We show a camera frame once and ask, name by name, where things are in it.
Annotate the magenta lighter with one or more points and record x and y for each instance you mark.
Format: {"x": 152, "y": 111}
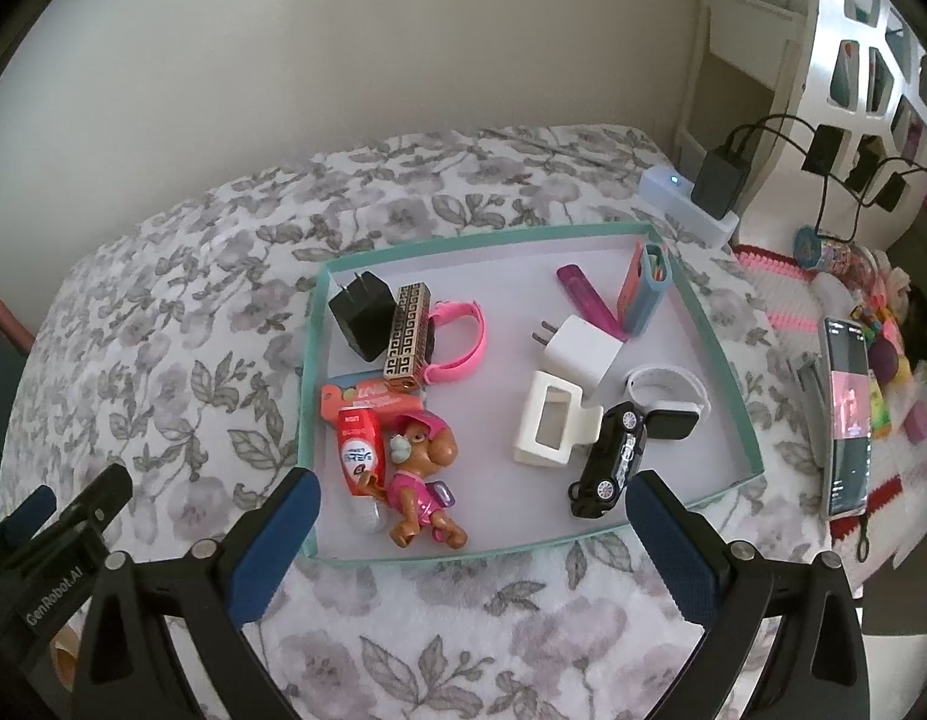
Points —
{"x": 587, "y": 301}

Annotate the black usb charger cube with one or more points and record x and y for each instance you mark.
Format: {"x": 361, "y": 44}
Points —
{"x": 364, "y": 311}

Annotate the black power adapter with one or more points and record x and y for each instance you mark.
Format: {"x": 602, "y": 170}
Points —
{"x": 720, "y": 181}

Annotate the white side shelf unit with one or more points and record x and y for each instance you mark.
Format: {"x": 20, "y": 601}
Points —
{"x": 745, "y": 63}

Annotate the pink kids band watch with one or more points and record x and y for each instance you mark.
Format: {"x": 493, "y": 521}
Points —
{"x": 461, "y": 332}

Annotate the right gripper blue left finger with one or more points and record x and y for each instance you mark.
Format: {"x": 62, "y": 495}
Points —
{"x": 263, "y": 543}

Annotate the brown pink toy dog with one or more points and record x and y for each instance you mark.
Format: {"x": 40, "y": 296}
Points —
{"x": 422, "y": 445}

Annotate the white usb charger cube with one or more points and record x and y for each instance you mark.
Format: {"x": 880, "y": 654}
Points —
{"x": 575, "y": 357}

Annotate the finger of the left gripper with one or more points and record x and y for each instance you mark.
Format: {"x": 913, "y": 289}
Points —
{"x": 25, "y": 521}

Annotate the tape roll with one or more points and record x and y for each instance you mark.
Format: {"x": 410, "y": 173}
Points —
{"x": 64, "y": 652}

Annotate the teal shallow cardboard tray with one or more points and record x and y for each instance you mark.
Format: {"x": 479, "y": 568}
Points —
{"x": 506, "y": 507}

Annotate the floral grey white blanket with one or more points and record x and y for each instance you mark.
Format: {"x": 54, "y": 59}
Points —
{"x": 176, "y": 351}

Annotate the white cut-out shelf panel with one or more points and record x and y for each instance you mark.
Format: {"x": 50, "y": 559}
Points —
{"x": 850, "y": 158}

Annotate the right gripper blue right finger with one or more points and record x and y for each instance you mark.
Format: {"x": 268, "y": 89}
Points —
{"x": 675, "y": 541}

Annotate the gold patterned lighter case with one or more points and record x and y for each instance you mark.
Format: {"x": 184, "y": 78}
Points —
{"x": 407, "y": 353}

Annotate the pink white crochet mat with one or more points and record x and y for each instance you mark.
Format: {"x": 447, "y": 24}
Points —
{"x": 895, "y": 519}

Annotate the smartphone on stand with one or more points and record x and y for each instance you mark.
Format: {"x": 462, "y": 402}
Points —
{"x": 845, "y": 355}

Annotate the round blue sticker jar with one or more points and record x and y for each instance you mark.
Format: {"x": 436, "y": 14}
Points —
{"x": 808, "y": 248}

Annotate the orange carrot knife card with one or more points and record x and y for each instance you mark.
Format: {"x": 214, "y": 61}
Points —
{"x": 363, "y": 390}

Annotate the white power strip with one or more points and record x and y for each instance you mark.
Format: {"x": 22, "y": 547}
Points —
{"x": 670, "y": 193}

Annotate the red white lion tube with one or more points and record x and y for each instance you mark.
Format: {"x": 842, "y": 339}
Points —
{"x": 362, "y": 460}

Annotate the black toy car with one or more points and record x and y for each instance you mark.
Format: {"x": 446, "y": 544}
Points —
{"x": 613, "y": 459}

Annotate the grey metal phone stand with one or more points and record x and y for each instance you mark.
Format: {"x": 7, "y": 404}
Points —
{"x": 812, "y": 378}

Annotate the white smartwatch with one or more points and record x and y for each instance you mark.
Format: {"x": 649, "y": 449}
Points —
{"x": 674, "y": 400}

